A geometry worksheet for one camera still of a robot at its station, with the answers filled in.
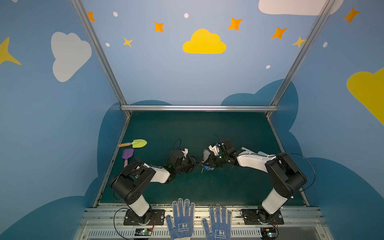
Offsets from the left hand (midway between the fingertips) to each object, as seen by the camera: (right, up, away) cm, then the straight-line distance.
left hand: (204, 162), depth 85 cm
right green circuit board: (+31, -31, -14) cm, 46 cm away
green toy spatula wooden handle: (-46, +9, +16) cm, 49 cm away
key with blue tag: (+2, -4, +1) cm, 4 cm away
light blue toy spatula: (+29, +5, +13) cm, 33 cm away
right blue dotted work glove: (+7, -29, -13) cm, 33 cm away
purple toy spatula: (-50, +3, +11) cm, 51 cm away
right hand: (+1, -1, +3) cm, 3 cm away
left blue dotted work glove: (-12, -28, -13) cm, 34 cm away
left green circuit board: (-30, -31, -14) cm, 45 cm away
